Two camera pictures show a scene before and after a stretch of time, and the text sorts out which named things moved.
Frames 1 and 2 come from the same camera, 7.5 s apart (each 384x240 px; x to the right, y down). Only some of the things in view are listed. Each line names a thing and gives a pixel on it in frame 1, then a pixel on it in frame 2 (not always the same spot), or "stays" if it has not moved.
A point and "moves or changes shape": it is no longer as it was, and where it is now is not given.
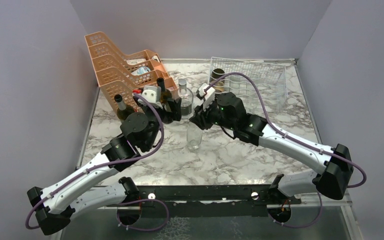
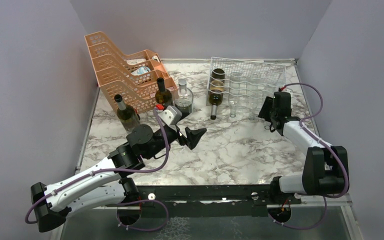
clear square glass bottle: (238, 85) stays
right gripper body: (208, 118) to (273, 113)
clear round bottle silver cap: (186, 95) stays
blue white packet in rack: (140, 70) stays
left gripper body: (168, 117) to (182, 139)
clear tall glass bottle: (194, 135) moves or changes shape
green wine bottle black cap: (165, 94) stays
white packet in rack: (135, 61) stays
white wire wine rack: (260, 85) stays
